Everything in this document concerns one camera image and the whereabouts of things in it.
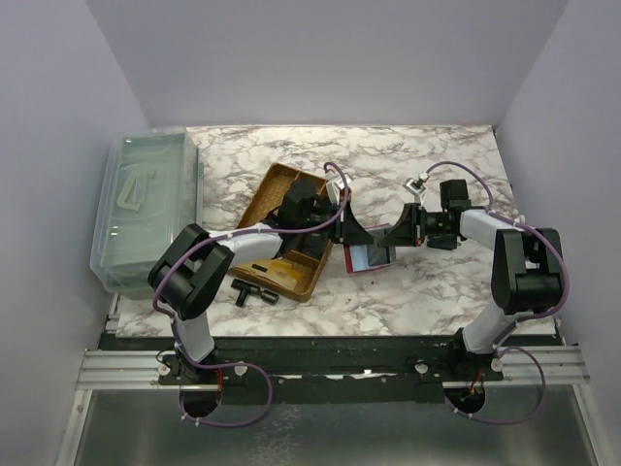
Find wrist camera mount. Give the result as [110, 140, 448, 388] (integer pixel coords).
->
[326, 174, 351, 205]
[404, 172, 429, 203]

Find black card holder in tray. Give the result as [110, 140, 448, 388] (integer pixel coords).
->
[299, 232, 330, 260]

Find woven wicker organizer tray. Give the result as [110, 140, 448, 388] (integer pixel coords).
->
[229, 163, 333, 302]

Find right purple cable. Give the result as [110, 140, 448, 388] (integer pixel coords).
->
[421, 161, 572, 426]

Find gold cards in tray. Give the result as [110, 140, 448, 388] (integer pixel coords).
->
[232, 259, 302, 291]

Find red card holder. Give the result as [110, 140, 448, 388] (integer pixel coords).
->
[343, 224, 396, 274]

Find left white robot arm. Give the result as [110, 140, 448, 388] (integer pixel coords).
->
[147, 179, 375, 364]

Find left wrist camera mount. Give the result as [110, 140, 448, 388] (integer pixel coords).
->
[326, 174, 351, 205]

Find clear plastic storage box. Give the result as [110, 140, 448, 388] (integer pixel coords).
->
[89, 126, 203, 300]

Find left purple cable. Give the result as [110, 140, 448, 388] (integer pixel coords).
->
[152, 162, 353, 428]

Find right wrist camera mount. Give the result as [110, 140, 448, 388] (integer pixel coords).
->
[404, 172, 429, 203]

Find grey VIP card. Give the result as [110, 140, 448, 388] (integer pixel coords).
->
[367, 245, 396, 268]

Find black T-shaped tool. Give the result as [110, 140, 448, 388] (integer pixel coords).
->
[231, 279, 279, 307]

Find purple cable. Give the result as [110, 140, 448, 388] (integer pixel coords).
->
[421, 161, 572, 426]
[152, 162, 353, 428]

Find aluminium frame rail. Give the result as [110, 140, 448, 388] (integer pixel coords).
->
[77, 350, 179, 390]

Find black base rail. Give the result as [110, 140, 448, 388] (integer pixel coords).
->
[98, 336, 572, 410]

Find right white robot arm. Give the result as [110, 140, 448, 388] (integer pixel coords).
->
[378, 180, 567, 355]

